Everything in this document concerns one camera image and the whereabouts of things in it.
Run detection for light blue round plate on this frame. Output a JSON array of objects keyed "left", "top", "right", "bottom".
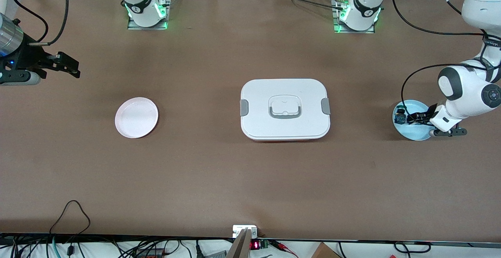
[{"left": 392, "top": 99, "right": 437, "bottom": 141}]

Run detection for pink round plate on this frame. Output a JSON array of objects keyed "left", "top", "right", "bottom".
[{"left": 115, "top": 97, "right": 159, "bottom": 139}]

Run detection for white lidded container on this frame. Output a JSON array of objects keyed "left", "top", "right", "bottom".
[{"left": 240, "top": 79, "right": 331, "bottom": 142}]

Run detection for brown cardboard box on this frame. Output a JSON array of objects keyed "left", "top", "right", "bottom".
[{"left": 311, "top": 242, "right": 342, "bottom": 258}]

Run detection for black and red power strip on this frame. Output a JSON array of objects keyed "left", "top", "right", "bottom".
[{"left": 135, "top": 248, "right": 165, "bottom": 258}]

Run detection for small white box device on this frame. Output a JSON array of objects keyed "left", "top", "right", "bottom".
[{"left": 232, "top": 225, "right": 258, "bottom": 238}]

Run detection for grey flat bar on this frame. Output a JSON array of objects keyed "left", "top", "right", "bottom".
[{"left": 226, "top": 228, "right": 253, "bottom": 258}]

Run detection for green push-button switch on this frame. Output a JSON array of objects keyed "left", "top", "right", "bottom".
[{"left": 394, "top": 105, "right": 408, "bottom": 125}]

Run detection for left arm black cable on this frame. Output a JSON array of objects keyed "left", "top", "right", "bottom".
[{"left": 391, "top": 0, "right": 501, "bottom": 112}]

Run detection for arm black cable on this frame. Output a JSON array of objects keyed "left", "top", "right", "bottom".
[
  {"left": 391, "top": 0, "right": 501, "bottom": 112},
  {"left": 12, "top": 0, "right": 70, "bottom": 46}
]

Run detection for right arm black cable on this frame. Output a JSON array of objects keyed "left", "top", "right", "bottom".
[{"left": 12, "top": 0, "right": 70, "bottom": 46}]

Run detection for black looped thin cable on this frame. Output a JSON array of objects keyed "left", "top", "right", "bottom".
[{"left": 50, "top": 200, "right": 91, "bottom": 235}]

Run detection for black coiled cable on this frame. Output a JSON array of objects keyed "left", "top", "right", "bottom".
[{"left": 393, "top": 242, "right": 432, "bottom": 254}]

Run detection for red wire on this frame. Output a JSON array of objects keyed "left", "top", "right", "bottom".
[{"left": 270, "top": 241, "right": 298, "bottom": 258}]

